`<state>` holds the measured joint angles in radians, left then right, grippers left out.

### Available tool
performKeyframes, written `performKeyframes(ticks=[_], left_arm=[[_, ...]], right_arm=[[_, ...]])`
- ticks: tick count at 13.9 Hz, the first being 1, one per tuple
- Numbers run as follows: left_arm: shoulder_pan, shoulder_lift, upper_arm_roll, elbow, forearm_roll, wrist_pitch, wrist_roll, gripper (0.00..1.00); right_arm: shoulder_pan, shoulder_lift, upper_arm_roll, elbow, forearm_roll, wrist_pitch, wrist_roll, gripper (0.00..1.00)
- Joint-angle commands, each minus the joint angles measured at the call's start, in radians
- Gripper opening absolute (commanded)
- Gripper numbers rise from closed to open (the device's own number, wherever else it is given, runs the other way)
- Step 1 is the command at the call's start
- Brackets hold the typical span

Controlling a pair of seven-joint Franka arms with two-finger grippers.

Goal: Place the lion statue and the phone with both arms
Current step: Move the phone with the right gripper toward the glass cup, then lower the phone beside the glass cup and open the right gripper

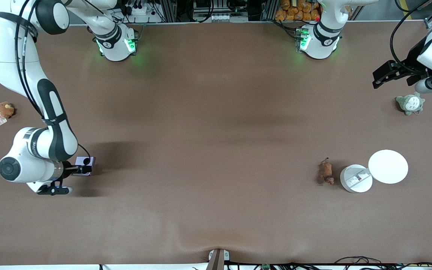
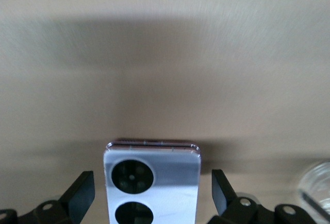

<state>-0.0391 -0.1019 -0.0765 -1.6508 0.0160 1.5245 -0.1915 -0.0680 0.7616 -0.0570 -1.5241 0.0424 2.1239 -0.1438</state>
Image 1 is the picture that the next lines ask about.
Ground lavender flip phone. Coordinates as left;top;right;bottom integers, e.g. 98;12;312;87
74;157;96;176

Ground brown lion statue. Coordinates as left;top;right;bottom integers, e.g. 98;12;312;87
319;157;335;185

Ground grey totoro plush toy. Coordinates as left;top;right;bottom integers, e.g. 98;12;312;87
396;92;426;116

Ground white round flat lid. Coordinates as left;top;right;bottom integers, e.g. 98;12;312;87
368;150;409;184

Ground brown plush toy with tag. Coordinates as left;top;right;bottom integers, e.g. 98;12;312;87
0;102;15;126

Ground white cylinder container with label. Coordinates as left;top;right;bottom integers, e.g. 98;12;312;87
340;164;373;193

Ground brown table mat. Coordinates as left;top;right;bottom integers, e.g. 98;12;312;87
0;21;432;265

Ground white terminal block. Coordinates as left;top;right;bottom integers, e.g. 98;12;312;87
210;13;249;22

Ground white power strip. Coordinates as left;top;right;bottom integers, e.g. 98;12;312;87
124;3;149;15

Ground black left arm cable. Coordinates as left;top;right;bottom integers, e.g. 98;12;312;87
390;0;432;75

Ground grey camera stand bracket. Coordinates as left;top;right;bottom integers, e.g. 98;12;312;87
207;249;230;270

